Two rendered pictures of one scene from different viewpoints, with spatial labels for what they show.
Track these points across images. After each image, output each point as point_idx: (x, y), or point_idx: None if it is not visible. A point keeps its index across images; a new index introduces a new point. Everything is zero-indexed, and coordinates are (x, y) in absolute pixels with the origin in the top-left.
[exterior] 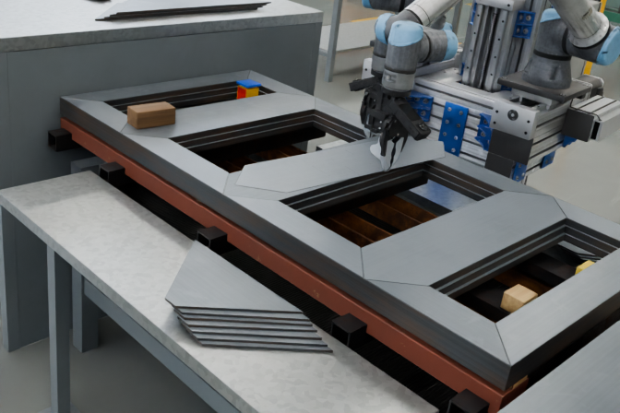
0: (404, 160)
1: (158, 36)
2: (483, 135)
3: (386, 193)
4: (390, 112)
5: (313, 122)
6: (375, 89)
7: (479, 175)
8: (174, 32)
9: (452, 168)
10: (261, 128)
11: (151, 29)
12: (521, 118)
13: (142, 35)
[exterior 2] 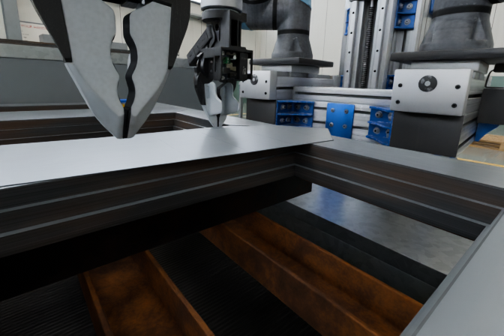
0: (254, 145)
1: (28, 57)
2: (377, 130)
3: (239, 208)
4: None
5: (172, 127)
6: (213, 46)
7: (415, 162)
8: (52, 56)
9: (350, 152)
10: (82, 128)
11: (16, 48)
12: (444, 85)
13: (3, 53)
